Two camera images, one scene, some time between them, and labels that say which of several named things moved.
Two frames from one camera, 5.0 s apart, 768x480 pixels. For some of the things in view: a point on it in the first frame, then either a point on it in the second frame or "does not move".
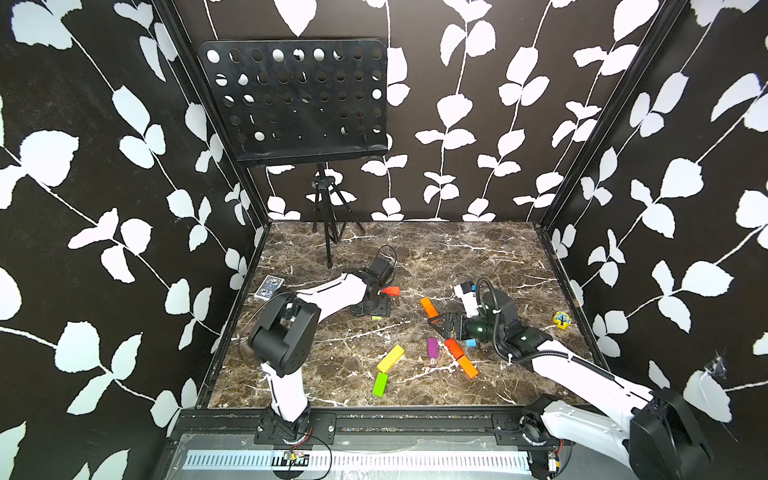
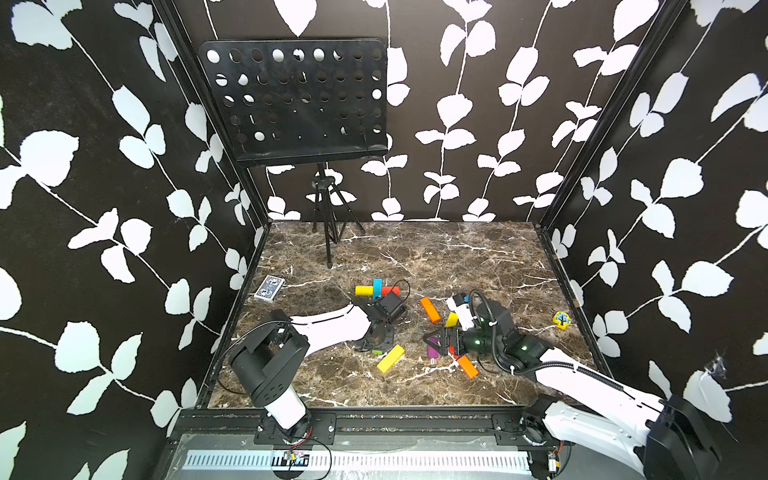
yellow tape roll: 562,319 does not move
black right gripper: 452,320 to 447,335
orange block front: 468,366 does not move
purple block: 432,347 does not move
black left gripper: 383,308 to 387,343
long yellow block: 391,358 does not move
